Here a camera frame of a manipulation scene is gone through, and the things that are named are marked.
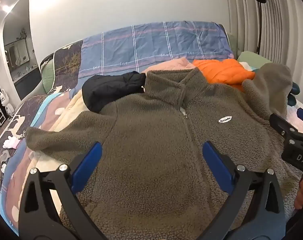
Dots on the dark teal object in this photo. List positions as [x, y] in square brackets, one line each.
[294, 92]

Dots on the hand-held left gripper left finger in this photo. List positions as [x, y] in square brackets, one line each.
[90, 163]

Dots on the orange puffer jacket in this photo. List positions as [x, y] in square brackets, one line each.
[221, 71]

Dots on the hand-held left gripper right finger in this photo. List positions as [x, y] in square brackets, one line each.
[215, 163]

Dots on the blue plaid pillow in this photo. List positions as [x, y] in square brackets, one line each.
[151, 42]

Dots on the black floor lamp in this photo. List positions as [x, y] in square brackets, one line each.
[259, 10]

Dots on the dark printed patchwork quilt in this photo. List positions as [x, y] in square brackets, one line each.
[19, 120]

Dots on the pink quilted garment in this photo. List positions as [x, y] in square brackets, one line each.
[171, 65]

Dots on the black puffer jacket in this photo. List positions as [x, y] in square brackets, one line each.
[109, 90]

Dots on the arched wall mirror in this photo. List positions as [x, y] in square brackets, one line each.
[21, 47]

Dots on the small pink cloth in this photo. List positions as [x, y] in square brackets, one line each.
[12, 143]

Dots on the grey-brown fleece jacket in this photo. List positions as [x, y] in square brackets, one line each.
[151, 130]

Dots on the green pillow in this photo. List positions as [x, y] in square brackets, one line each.
[252, 58]

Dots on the white cat figurine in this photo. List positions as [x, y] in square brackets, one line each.
[6, 102]

